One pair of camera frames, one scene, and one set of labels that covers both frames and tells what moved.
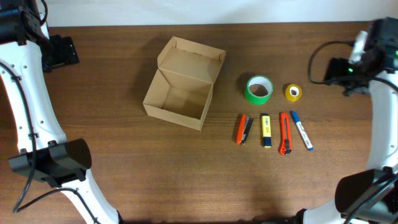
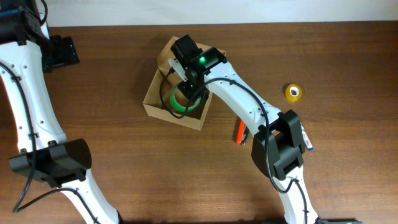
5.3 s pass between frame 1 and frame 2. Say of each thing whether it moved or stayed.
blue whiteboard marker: stayed
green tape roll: moved
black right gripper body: moved
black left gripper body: stayed
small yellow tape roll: stayed
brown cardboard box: stayed
